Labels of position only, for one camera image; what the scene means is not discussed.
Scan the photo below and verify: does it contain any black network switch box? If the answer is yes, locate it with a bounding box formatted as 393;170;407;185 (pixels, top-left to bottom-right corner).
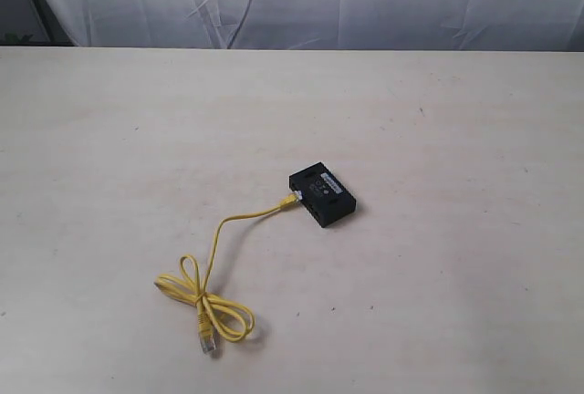
288;162;357;228

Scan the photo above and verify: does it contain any yellow ethernet cable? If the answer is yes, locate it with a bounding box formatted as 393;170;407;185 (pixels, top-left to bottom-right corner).
153;191;303;358

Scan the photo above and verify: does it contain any white backdrop curtain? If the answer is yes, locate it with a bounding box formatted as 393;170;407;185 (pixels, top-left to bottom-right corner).
47;0;583;51

